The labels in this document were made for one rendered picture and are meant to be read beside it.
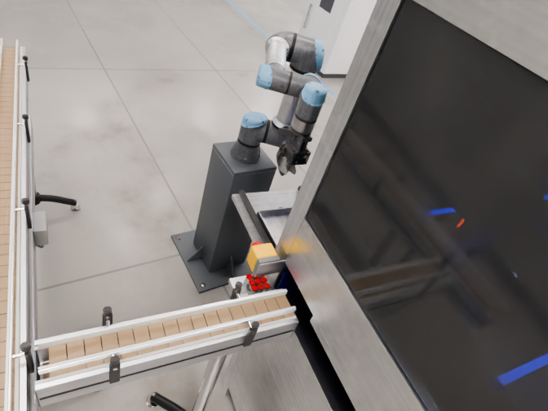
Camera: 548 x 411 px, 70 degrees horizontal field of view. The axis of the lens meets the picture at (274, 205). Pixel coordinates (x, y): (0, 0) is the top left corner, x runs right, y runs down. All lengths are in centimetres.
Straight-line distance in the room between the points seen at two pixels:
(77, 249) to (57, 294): 31
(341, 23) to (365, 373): 459
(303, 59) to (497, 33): 108
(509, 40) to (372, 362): 69
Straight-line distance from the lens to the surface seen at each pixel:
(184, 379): 210
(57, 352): 113
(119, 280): 238
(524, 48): 69
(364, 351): 101
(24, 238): 135
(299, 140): 131
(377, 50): 89
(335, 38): 527
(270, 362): 150
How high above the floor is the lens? 192
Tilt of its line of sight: 40 degrees down
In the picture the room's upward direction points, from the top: 20 degrees clockwise
